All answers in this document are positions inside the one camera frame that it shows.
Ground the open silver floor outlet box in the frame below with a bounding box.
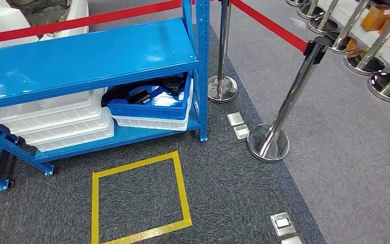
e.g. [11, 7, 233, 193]
[270, 212, 297, 237]

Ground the white car body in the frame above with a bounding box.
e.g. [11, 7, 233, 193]
[0, 0, 90, 52]

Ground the small black plastic part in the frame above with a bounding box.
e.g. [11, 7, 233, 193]
[161, 76, 186, 95]
[101, 85, 152, 108]

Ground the red barrier belt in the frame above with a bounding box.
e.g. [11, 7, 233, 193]
[0, 0, 198, 46]

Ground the clear plastic bag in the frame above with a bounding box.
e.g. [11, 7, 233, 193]
[290, 17, 307, 29]
[151, 85, 182, 107]

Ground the chrome barrier stanchion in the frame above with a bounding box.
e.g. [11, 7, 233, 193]
[247, 36, 332, 163]
[297, 0, 326, 20]
[367, 63, 390, 104]
[307, 0, 341, 35]
[326, 0, 372, 55]
[285, 0, 313, 7]
[344, 0, 390, 76]
[208, 0, 239, 104]

